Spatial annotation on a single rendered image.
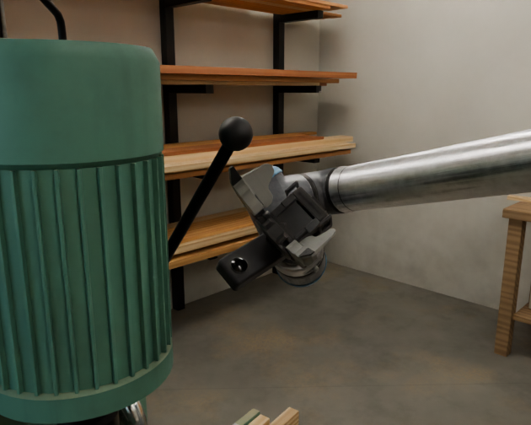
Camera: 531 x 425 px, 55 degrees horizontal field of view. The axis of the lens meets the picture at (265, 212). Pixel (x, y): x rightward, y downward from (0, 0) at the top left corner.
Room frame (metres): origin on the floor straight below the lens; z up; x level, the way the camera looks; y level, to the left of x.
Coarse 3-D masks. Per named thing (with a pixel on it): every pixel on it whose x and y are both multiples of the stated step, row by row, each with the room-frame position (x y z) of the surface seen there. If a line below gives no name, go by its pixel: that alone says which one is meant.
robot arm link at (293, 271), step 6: (318, 258) 0.76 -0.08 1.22; (282, 264) 0.76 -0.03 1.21; (312, 264) 0.75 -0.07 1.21; (318, 264) 0.78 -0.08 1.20; (282, 270) 0.76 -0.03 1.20; (288, 270) 0.75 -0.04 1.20; (294, 270) 0.75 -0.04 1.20; (300, 270) 0.75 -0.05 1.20; (306, 270) 0.76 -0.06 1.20; (312, 270) 0.78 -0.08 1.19; (318, 270) 0.77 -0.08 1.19; (294, 276) 0.78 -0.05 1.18; (300, 276) 0.78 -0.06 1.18
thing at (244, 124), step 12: (228, 120) 0.52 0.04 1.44; (240, 120) 0.52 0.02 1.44; (228, 132) 0.51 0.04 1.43; (240, 132) 0.51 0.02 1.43; (252, 132) 0.52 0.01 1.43; (228, 144) 0.51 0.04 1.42; (240, 144) 0.51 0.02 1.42; (216, 156) 0.53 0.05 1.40; (228, 156) 0.53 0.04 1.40; (216, 168) 0.53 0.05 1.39; (204, 180) 0.54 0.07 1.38; (216, 180) 0.54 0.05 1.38; (204, 192) 0.55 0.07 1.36; (192, 204) 0.55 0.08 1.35; (192, 216) 0.56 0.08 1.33; (180, 228) 0.57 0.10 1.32; (168, 240) 0.58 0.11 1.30; (180, 240) 0.58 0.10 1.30
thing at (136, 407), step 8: (128, 408) 0.61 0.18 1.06; (136, 408) 0.61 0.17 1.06; (120, 416) 0.62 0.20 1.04; (128, 416) 0.60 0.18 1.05; (136, 416) 0.60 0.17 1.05; (144, 416) 0.61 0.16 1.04; (120, 424) 0.62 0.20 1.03; (128, 424) 0.60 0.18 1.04; (136, 424) 0.60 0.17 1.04; (144, 424) 0.61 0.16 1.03
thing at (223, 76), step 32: (160, 0) 3.30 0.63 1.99; (192, 0) 3.08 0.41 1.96; (224, 0) 3.35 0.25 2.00; (256, 0) 3.35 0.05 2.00; (288, 0) 3.38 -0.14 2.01; (320, 0) 3.59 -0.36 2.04; (160, 32) 3.31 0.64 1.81; (192, 160) 2.88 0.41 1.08; (256, 160) 3.11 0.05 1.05; (288, 160) 3.40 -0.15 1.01; (192, 224) 3.18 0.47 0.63; (224, 224) 3.18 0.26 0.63; (192, 256) 2.82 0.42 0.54
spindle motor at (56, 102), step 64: (0, 64) 0.37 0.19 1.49; (64, 64) 0.38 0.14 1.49; (128, 64) 0.42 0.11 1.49; (0, 128) 0.37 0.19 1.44; (64, 128) 0.38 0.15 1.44; (128, 128) 0.41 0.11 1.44; (0, 192) 0.38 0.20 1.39; (64, 192) 0.38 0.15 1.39; (128, 192) 0.41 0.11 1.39; (0, 256) 0.38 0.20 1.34; (64, 256) 0.38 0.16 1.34; (128, 256) 0.41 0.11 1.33; (0, 320) 0.39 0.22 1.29; (64, 320) 0.38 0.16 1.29; (128, 320) 0.40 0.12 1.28; (0, 384) 0.39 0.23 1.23; (64, 384) 0.38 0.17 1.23; (128, 384) 0.40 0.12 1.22
